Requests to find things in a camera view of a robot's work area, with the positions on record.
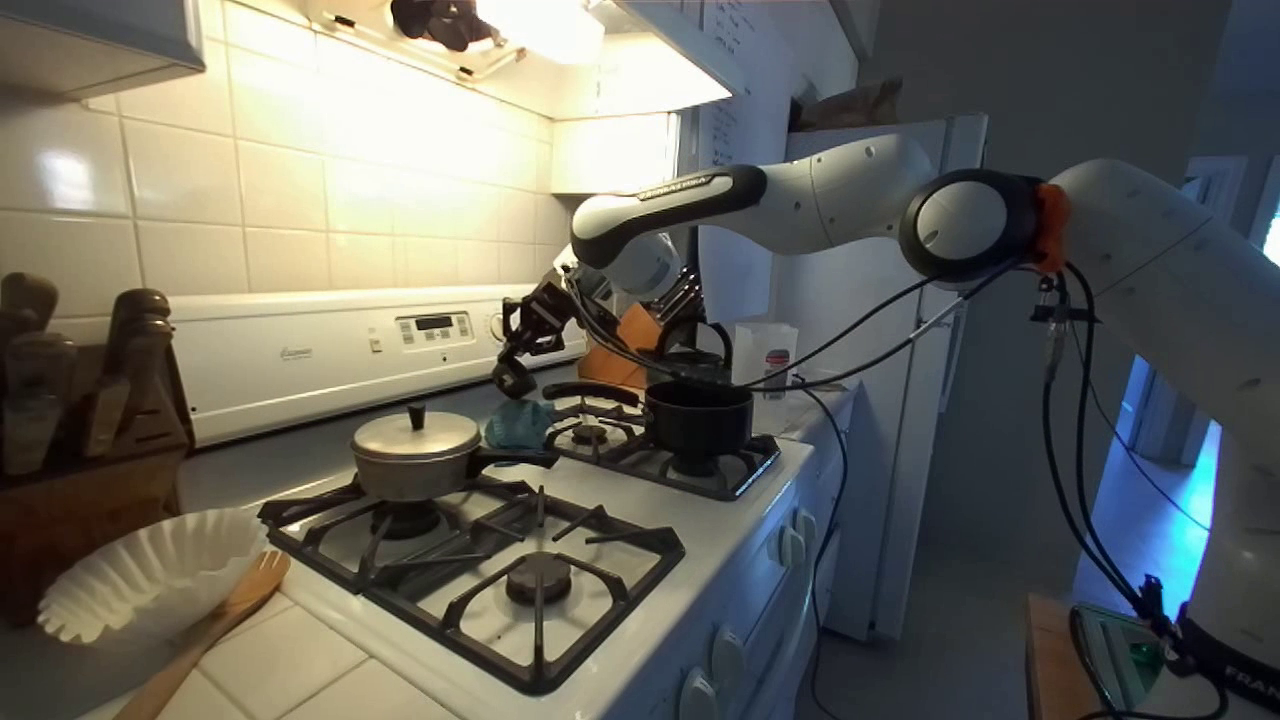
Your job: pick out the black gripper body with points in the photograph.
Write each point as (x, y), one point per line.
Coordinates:
(554, 305)

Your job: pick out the orange wooden board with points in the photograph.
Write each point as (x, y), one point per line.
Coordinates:
(637, 332)

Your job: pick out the grey upper cabinet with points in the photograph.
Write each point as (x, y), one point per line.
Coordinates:
(83, 42)

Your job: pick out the wooden knife block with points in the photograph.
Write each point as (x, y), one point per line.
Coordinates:
(83, 521)

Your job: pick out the translucent plastic pitcher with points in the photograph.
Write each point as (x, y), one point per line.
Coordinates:
(764, 359)

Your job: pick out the small metal pot with lid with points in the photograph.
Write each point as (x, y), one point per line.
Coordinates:
(414, 460)

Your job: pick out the wooden spork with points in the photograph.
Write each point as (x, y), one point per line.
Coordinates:
(224, 615)

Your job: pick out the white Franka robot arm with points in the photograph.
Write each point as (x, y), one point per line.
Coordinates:
(824, 201)

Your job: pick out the range hood with light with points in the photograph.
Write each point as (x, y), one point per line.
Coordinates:
(534, 63)

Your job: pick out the teal towel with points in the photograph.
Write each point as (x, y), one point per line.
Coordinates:
(523, 425)

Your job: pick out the wooden robot cart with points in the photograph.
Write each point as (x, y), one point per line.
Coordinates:
(1044, 665)

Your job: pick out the aluminium mounting plate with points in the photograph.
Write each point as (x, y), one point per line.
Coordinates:
(1104, 652)

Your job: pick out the black burner grate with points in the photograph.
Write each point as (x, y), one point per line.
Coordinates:
(424, 564)
(643, 464)

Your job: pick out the white gas stove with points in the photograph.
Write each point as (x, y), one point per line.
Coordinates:
(320, 352)

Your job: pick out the black pot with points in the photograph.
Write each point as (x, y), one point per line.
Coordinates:
(702, 425)

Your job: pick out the white refrigerator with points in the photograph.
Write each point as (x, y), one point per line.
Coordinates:
(880, 403)

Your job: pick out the white upper cabinet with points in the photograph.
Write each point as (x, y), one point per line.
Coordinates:
(774, 42)

